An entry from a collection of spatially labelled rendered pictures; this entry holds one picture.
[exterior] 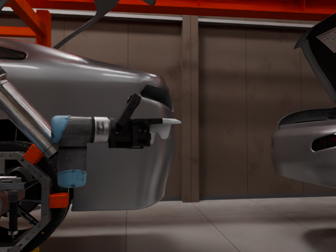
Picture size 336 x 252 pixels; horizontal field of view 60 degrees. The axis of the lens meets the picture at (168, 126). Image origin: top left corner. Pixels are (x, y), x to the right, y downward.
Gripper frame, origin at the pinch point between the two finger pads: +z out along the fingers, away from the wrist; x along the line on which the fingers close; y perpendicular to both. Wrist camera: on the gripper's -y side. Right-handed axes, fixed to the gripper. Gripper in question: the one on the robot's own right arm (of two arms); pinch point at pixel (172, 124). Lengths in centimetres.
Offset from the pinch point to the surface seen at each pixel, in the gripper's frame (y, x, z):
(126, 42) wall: -246, -434, 98
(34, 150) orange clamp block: -1, -90, -43
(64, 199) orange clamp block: 26, -90, -27
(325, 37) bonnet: -130, -130, 248
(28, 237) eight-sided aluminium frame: 45, -97, -45
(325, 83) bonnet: -96, -176, 297
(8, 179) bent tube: 14, -76, -53
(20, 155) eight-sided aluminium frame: 1, -92, -50
